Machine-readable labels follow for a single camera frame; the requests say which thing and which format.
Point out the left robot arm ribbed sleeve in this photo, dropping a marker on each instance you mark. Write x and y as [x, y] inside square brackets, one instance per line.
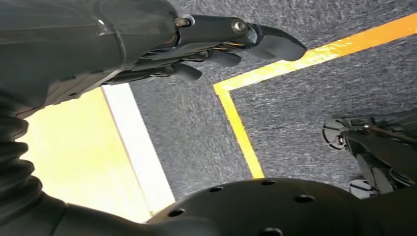
[16, 169]

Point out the yellow floor tape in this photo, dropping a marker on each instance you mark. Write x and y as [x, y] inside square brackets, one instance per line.
[241, 130]

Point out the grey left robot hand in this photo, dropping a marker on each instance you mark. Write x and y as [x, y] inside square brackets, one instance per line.
[65, 42]

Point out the black robot body shell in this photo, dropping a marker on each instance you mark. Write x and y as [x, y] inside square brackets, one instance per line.
[277, 211]

